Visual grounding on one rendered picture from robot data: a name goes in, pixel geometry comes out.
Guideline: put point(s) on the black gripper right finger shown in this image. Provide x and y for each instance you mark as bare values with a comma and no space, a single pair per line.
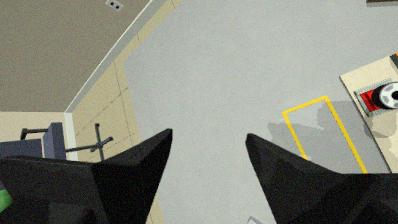
302,192

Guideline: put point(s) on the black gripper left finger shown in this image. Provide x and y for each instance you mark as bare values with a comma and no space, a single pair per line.
119,189

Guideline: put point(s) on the yellow rectangular outline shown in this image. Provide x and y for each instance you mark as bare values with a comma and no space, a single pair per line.
341,126

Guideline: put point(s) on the black and white wheel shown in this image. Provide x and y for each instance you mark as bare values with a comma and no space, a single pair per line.
381,96

